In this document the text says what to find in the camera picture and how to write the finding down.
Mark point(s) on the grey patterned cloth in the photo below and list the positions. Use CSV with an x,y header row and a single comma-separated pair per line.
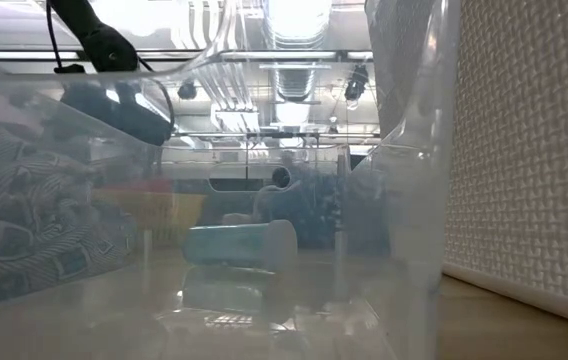
x,y
14,235

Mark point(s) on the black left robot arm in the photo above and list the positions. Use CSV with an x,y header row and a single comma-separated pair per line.
x,y
104,45

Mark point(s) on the black ceiling dome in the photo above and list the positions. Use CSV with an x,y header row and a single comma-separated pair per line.
x,y
187,90

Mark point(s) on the yellow plastic basket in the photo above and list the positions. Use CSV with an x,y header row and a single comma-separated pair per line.
x,y
164,215

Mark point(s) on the clear plastic container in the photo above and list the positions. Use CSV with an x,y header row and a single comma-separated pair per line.
x,y
114,320

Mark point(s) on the white perforated plastic basket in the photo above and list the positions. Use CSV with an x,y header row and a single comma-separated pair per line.
x,y
529,150

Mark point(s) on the thin black gantry frame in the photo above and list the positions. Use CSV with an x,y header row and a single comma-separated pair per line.
x,y
284,135

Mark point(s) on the silver ceiling air duct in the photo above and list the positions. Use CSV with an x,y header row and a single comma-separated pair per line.
x,y
296,25

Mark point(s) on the black overhead camera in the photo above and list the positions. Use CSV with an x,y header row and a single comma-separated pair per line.
x,y
356,82

